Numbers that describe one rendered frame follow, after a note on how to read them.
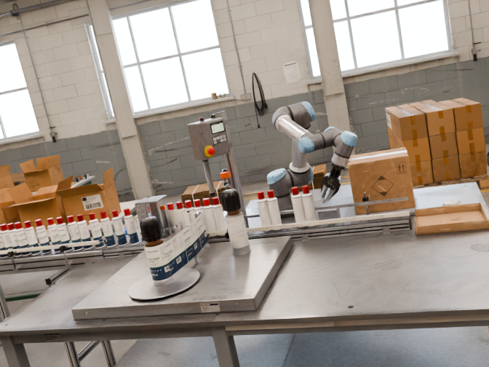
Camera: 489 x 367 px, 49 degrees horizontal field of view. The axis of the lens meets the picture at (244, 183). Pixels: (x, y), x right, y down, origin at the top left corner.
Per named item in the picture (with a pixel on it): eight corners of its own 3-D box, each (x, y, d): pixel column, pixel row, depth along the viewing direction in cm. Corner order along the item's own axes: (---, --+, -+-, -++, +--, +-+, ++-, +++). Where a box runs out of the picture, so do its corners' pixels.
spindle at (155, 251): (150, 287, 224) (133, 222, 219) (158, 278, 233) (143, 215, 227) (169, 286, 221) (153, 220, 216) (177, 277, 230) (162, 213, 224)
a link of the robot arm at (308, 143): (263, 108, 288) (303, 137, 246) (281, 103, 291) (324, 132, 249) (265, 128, 293) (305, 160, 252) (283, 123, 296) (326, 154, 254)
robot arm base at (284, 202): (271, 215, 309) (267, 199, 307) (271, 207, 324) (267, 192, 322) (296, 210, 308) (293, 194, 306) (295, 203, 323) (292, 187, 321)
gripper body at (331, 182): (320, 186, 252) (329, 163, 248) (323, 182, 260) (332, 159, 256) (335, 192, 251) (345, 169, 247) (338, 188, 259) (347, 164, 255)
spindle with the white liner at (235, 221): (229, 256, 246) (216, 194, 240) (235, 249, 254) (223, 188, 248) (248, 254, 243) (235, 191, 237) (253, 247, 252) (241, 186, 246)
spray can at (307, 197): (306, 228, 264) (298, 188, 260) (308, 224, 269) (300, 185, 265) (316, 226, 262) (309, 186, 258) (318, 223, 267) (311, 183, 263)
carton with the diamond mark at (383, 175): (355, 215, 279) (347, 164, 273) (356, 202, 301) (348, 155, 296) (415, 207, 271) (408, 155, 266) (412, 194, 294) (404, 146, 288)
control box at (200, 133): (194, 160, 279) (186, 124, 276) (220, 152, 289) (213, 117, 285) (205, 160, 271) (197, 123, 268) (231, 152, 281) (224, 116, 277)
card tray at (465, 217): (416, 235, 239) (415, 226, 238) (415, 217, 263) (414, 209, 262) (489, 228, 229) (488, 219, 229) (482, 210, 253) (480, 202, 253)
